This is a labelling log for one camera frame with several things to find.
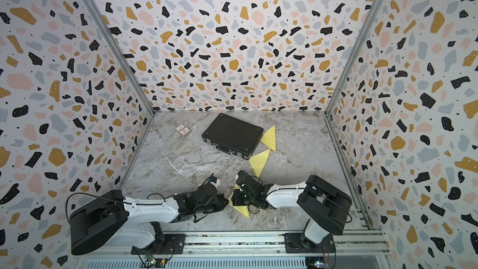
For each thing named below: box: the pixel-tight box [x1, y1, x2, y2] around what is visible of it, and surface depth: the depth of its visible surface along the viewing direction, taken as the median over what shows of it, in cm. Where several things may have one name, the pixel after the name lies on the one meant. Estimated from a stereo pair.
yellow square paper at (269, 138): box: [260, 125, 276, 152], surface depth 109 cm
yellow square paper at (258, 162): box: [248, 148, 271, 178], surface depth 101 cm
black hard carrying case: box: [201, 112, 264, 161], surface depth 108 cm
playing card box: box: [175, 124, 192, 136], surface depth 112 cm
